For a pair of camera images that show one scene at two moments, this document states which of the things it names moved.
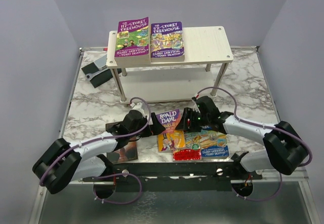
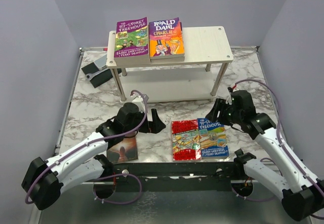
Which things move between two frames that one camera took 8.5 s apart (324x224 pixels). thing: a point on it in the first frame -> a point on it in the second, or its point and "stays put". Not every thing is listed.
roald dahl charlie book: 171,138 -> 166,42
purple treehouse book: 132,43 stays put
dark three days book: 128,152 stays put
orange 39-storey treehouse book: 133,60 stays put
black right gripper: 188,113 -> 219,104
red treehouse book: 193,151 stays put
